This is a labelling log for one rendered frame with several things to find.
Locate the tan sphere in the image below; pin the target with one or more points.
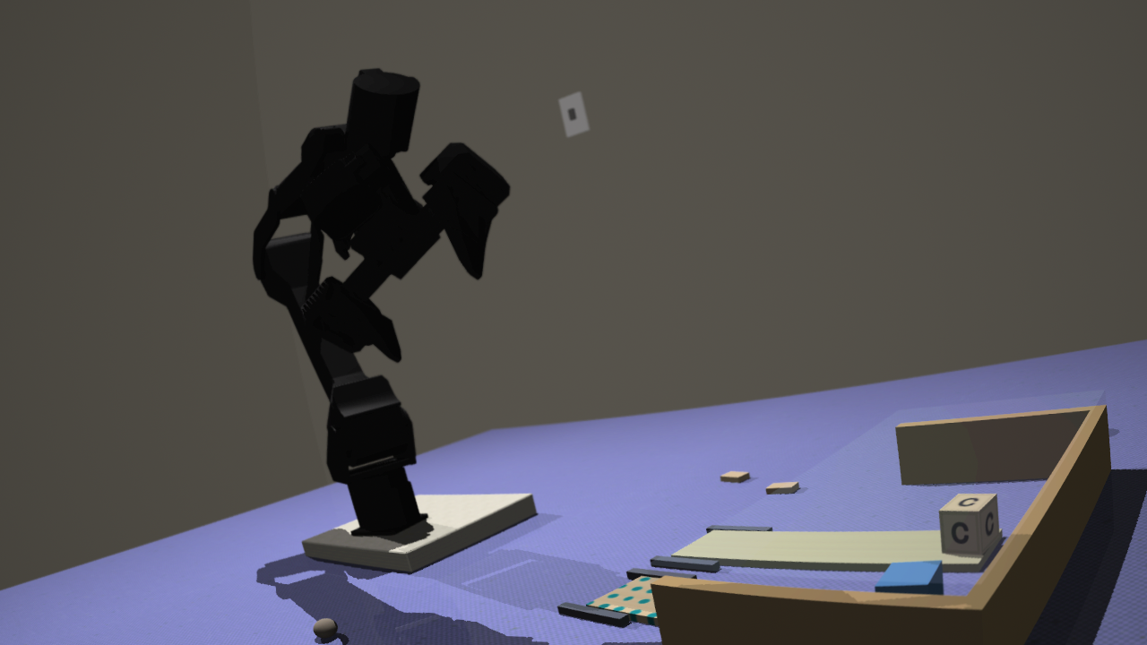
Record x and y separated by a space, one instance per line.
325 628

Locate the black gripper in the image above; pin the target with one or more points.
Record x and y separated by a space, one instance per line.
462 201

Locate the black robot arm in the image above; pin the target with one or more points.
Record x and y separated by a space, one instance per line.
339 184

